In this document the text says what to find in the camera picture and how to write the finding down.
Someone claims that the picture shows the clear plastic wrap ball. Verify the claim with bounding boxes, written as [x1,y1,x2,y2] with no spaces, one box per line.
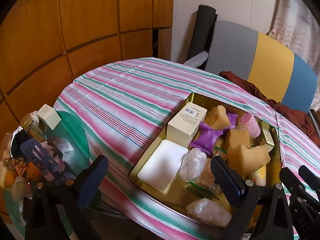
[185,197,232,227]
[179,147,207,182]

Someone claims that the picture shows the clear packet pink granules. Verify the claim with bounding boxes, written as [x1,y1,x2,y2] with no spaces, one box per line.
[194,165,222,197]

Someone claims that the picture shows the glass jar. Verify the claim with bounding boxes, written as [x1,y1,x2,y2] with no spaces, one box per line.
[20,114,48,143]

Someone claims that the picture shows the grey yellow blue chair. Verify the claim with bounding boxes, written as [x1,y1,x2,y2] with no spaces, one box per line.
[182,20,318,114]

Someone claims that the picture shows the white foam block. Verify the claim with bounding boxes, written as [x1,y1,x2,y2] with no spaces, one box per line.
[137,139,189,193]

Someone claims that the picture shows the pink green striped tablecloth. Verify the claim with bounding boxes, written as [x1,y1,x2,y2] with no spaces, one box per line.
[54,57,320,240]

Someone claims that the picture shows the tall cream carton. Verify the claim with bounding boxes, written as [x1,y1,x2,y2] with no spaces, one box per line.
[166,105,207,148]

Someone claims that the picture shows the red-brown cloth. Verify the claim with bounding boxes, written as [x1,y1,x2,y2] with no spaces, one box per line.
[219,70,320,147]

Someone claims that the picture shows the gold metal tin box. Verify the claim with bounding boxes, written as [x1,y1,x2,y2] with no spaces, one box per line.
[128,92,283,235]

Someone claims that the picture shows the small gold box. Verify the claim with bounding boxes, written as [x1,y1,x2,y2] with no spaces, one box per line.
[259,127,275,153]

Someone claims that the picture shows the wooden panelled wardrobe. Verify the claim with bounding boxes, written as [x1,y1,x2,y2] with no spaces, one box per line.
[0,0,174,135]

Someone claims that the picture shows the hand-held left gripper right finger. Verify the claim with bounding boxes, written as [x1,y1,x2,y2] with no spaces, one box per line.
[210,155,294,240]

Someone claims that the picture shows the small cream box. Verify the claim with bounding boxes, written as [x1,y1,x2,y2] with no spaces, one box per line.
[37,104,62,130]

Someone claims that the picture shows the dark cloth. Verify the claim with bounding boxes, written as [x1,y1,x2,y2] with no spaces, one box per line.
[11,130,31,158]

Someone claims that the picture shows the purple snack packet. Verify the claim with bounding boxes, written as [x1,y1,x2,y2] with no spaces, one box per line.
[189,122,223,155]
[226,112,238,130]

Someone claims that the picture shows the patterned beige curtain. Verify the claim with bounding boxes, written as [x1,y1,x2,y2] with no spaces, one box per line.
[267,0,320,75]

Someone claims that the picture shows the orange fruit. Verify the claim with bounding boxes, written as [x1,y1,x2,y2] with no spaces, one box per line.
[0,167,18,190]

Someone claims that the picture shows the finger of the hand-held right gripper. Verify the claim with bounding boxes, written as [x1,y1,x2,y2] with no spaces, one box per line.
[298,165,320,196]
[279,166,305,201]

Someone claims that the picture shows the pink hair roller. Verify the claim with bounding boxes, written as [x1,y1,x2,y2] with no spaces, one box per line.
[237,113,262,139]

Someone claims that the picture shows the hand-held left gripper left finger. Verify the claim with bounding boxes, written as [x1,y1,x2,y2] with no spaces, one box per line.
[25,155,109,240]

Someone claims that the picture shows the black rolled mat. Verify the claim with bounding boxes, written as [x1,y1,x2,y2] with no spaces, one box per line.
[187,4,217,60]

